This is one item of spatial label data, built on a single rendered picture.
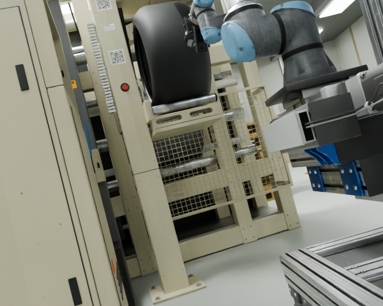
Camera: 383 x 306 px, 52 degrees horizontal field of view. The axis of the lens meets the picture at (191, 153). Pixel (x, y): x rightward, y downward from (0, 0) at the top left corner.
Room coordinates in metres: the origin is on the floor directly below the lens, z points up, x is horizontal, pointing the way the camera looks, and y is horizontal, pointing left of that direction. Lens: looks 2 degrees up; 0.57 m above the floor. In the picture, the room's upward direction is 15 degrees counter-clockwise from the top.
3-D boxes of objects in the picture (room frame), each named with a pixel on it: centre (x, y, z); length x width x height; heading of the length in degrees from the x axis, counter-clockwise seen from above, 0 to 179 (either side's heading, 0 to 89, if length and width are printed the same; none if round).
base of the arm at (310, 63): (1.10, -0.38, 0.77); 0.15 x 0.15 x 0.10
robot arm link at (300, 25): (1.10, -0.37, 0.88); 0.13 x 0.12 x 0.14; 99
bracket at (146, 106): (2.05, 0.18, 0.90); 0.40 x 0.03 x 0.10; 12
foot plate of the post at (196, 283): (2.02, 0.25, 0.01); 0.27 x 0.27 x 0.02; 12
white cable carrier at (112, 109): (1.97, 0.33, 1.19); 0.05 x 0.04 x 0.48; 12
